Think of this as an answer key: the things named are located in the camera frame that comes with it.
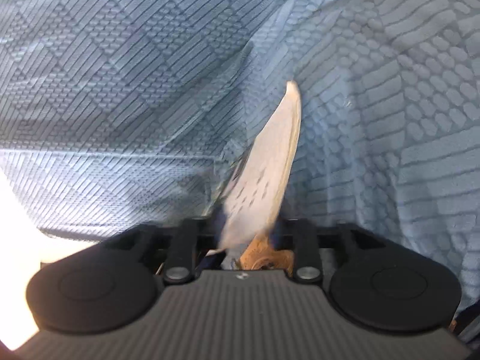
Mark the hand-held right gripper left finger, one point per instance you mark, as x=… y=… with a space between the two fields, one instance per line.
x=183 y=247

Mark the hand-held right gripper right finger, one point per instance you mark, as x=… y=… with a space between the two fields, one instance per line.
x=305 y=247

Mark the tan painting cover book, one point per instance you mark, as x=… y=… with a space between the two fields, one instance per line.
x=270 y=258

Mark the photo cover booklet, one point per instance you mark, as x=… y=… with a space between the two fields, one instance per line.
x=270 y=165

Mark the blue textured sofa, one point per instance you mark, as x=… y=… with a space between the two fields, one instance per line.
x=112 y=82

